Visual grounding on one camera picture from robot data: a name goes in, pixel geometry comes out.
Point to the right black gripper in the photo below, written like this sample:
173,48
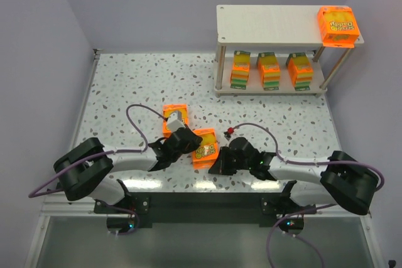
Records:
228,161

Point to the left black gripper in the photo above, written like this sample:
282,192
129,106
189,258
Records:
191,138

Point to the orange Scrub Daddy box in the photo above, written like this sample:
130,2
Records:
206,154
338,26
168,109

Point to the multicolour sponge stack pack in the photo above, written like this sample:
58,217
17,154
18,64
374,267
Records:
240,69
269,70
300,71

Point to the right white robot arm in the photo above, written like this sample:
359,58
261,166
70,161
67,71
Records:
335,180

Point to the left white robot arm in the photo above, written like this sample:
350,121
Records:
84,170

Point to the white two-tier shelf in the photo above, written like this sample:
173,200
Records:
283,29

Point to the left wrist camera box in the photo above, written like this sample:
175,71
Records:
174,121

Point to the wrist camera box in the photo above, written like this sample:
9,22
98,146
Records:
174,121
229,133

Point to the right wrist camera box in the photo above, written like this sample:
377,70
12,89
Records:
229,133

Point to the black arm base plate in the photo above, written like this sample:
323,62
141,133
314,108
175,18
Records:
262,209

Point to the left aluminium frame rail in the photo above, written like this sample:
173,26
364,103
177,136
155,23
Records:
86,96

